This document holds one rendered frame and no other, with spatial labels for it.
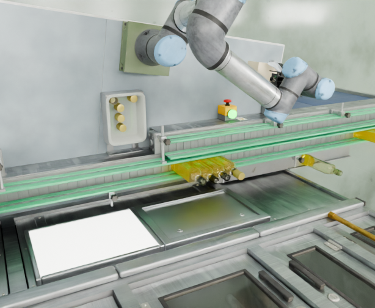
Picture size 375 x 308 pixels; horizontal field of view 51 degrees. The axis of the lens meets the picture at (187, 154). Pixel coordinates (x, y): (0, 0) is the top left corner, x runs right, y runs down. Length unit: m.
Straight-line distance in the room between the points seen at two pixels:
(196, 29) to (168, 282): 0.78
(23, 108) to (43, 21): 0.35
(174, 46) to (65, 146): 0.65
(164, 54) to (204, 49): 0.40
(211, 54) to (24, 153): 0.95
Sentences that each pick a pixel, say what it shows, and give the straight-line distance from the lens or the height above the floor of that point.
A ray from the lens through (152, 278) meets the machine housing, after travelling 1.32.
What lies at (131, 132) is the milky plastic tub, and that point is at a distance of 1.81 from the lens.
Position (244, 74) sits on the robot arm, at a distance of 1.22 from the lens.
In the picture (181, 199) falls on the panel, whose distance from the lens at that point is 1.74.
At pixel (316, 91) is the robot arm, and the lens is 1.42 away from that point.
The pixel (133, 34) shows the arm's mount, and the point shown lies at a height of 0.83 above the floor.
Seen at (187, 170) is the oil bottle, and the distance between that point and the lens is 1.66.
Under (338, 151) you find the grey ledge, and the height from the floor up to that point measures 0.88.
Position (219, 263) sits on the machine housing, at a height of 1.44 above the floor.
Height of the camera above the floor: 2.42
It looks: 57 degrees down
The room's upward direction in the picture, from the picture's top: 122 degrees clockwise
